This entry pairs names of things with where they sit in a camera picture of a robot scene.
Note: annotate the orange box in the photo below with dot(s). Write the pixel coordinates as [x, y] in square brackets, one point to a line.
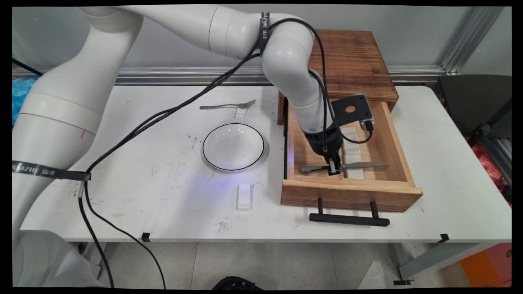
[490, 265]

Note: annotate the dark wooden drawer cabinet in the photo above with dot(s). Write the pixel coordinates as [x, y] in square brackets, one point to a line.
[355, 61]

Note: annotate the white plate with black rim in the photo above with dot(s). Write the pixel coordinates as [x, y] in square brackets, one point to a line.
[233, 147]

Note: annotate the blue plastic bag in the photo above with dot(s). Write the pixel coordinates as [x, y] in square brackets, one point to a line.
[21, 96]

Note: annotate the red plastic bag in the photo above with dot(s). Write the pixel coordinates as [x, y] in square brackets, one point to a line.
[488, 165]

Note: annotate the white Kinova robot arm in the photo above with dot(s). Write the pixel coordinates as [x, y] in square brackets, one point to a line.
[61, 106]

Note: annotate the silver metal fork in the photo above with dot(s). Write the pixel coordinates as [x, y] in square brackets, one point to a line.
[229, 106]

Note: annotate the black table edge clip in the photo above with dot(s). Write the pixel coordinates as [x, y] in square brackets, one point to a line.
[146, 236]
[444, 238]

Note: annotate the black round object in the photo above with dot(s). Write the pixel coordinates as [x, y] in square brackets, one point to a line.
[235, 283]

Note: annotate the silver metal table knife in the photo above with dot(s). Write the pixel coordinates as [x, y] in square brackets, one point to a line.
[365, 165]

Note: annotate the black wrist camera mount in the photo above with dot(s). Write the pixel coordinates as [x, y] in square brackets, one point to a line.
[351, 109]

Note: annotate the light wooden drawer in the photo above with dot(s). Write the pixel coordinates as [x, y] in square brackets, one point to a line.
[351, 194]

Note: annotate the grey table leg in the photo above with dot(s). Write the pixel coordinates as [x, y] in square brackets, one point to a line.
[433, 259]
[96, 257]

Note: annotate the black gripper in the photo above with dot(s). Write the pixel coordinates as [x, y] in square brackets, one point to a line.
[318, 143]

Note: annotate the slanted aluminium rail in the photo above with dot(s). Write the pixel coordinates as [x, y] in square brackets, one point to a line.
[470, 38]

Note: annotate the horizontal aluminium rail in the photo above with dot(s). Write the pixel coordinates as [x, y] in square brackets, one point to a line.
[184, 75]

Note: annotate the small white cutlery rest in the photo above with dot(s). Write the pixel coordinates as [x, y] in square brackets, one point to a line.
[352, 148]
[244, 198]
[356, 174]
[240, 114]

